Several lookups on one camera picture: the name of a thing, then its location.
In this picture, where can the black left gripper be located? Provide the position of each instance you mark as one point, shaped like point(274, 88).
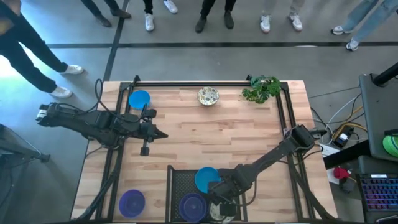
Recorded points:
point(141, 130)

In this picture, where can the black power box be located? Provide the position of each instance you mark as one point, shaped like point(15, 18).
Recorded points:
point(342, 140)

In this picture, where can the black aluminium rig frame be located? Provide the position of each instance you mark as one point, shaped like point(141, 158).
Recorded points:
point(186, 84)

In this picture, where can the yellow floral mini bowl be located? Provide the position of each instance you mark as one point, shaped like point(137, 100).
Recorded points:
point(207, 96)
point(214, 213)

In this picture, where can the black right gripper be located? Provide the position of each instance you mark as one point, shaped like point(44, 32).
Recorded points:
point(230, 186)

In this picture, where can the green plant in white pot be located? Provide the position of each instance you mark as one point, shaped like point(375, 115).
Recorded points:
point(262, 90)

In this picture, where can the person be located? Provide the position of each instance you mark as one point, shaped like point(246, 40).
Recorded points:
point(149, 22)
point(265, 24)
point(367, 17)
point(120, 14)
point(18, 46)
point(201, 24)

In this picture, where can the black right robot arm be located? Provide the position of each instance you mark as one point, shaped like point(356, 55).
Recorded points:
point(273, 154)

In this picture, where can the black metal mesh rack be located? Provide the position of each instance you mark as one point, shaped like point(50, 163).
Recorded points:
point(168, 196)

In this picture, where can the blue plastic mini bowl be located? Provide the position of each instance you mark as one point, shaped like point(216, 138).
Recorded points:
point(202, 180)
point(139, 99)

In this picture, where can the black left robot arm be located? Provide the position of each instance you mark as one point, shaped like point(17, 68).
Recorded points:
point(81, 123)

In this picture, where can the grey table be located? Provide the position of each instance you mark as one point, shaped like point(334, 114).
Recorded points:
point(379, 118)

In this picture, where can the black pole stand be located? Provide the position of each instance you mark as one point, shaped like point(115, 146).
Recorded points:
point(387, 74)

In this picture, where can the green tape roll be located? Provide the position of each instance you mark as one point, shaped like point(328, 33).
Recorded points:
point(391, 146)

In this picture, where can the white paper sheet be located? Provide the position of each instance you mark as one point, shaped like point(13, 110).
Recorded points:
point(329, 151)

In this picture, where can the red object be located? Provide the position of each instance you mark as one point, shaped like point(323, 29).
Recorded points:
point(340, 172)

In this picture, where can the black floor stand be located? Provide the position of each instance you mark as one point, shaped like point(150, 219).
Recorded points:
point(31, 154)

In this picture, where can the purple plastic mini bowl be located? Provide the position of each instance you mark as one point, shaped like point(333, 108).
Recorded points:
point(132, 203)
point(192, 207)

